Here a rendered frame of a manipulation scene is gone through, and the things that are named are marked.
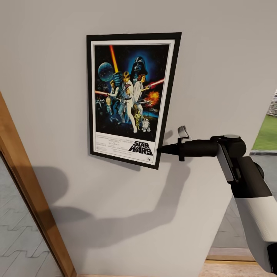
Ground poster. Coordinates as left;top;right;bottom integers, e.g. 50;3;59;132
87;32;182;170

